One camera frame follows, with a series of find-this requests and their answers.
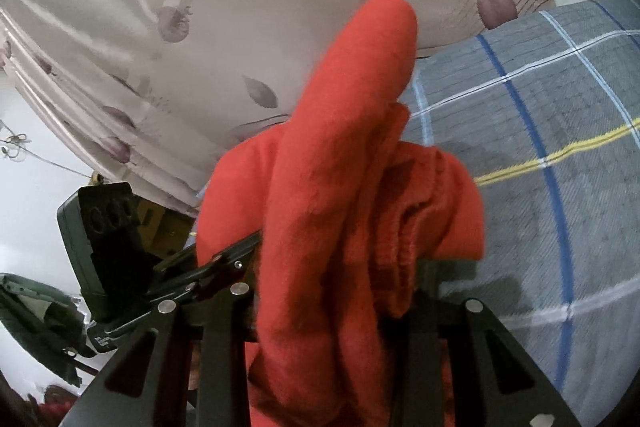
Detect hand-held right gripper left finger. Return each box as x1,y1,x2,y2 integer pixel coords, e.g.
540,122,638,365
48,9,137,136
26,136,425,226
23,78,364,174
62,283,259,427

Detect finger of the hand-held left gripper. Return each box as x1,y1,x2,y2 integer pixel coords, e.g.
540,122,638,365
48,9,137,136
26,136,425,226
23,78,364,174
152,231,262,276
149,257,257,309

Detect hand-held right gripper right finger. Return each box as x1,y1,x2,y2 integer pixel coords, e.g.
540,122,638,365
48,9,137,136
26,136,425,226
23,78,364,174
395,261,583,427

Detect red knit sweater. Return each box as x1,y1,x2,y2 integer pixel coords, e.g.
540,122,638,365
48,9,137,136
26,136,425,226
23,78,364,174
196,0,486,427

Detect brown cardboard box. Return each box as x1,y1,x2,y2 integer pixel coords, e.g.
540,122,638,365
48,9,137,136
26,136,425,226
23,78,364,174
132,199,197,259

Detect dark green jacket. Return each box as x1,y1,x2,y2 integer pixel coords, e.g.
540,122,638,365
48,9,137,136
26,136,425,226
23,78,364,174
0,272,97,384

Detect grey plaid bed sheet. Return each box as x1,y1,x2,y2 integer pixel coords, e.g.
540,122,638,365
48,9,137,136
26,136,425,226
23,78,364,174
400,0,640,427

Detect beige leaf print curtain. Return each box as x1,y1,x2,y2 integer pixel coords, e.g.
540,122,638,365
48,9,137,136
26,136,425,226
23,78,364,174
0,0,556,219

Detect thin wall cable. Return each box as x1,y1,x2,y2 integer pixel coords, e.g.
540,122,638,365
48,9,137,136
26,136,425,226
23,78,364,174
0,121,97,178

